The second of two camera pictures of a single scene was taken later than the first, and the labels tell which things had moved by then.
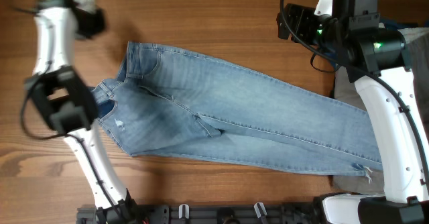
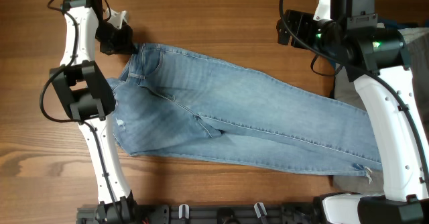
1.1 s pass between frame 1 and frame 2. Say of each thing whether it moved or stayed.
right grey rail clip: stayed
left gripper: moved
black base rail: stayed
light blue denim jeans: stayed
